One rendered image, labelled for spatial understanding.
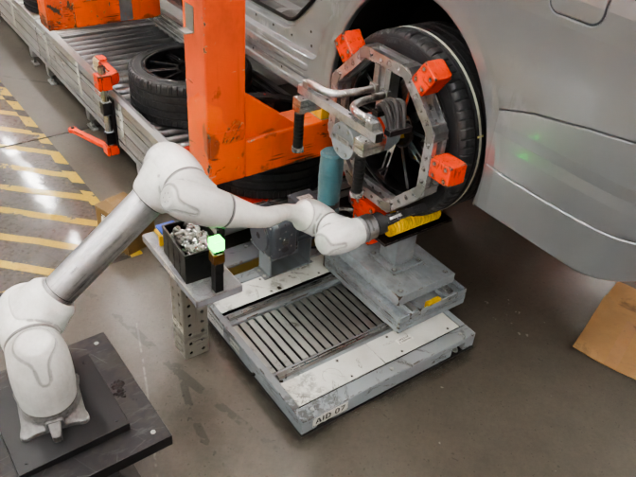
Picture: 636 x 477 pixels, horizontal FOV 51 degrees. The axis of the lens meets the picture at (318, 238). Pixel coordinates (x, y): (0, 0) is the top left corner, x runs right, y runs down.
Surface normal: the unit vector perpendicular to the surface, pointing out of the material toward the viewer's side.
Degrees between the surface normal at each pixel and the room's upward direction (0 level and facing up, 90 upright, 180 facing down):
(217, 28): 90
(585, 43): 90
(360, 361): 0
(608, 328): 0
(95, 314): 0
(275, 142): 90
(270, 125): 90
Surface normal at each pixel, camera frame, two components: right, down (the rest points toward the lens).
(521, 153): -0.82, 0.29
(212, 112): 0.58, 0.51
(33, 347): 0.13, -0.72
